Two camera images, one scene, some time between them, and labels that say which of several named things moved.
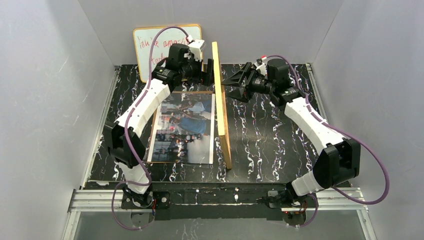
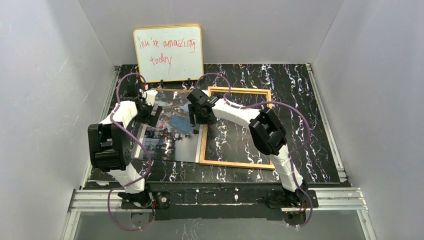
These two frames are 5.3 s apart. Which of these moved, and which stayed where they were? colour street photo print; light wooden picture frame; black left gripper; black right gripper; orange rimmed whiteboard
Moved: black right gripper; black left gripper; light wooden picture frame
Stayed: colour street photo print; orange rimmed whiteboard
